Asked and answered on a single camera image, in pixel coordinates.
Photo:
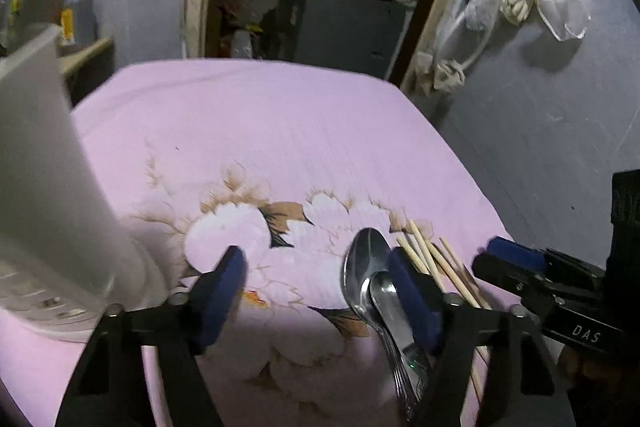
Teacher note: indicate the wooden shelf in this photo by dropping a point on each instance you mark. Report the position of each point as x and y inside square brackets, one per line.
[85, 54]

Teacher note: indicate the white plastic utensil holder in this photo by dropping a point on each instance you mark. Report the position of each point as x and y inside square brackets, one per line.
[50, 187]

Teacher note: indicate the pink floral blanket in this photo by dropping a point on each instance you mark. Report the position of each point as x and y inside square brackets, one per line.
[275, 132]

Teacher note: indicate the small metal spoon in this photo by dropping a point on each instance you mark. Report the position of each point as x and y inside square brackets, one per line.
[387, 302]

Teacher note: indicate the large metal spoon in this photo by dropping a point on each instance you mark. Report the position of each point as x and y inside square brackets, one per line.
[362, 264]

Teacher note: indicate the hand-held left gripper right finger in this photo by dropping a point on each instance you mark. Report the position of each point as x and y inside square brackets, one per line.
[412, 302]

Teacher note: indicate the wooden chopstick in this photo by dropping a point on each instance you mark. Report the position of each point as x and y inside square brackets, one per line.
[450, 277]
[462, 269]
[422, 252]
[411, 257]

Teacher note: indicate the wooden door frame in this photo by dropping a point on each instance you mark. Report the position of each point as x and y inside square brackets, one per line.
[197, 7]

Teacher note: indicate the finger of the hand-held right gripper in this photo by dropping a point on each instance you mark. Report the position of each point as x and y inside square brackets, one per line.
[510, 257]

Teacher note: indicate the metal fork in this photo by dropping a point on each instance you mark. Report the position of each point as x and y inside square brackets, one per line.
[402, 384]

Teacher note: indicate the grey cabinet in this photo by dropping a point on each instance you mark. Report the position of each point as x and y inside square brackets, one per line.
[345, 32]

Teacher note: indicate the crumpled clear plastic wrap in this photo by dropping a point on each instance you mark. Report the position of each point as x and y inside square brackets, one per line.
[480, 7]

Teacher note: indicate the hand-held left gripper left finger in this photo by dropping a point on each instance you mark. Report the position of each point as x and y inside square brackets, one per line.
[225, 297]

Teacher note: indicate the cream cloth rag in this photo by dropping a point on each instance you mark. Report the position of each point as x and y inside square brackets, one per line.
[442, 74]

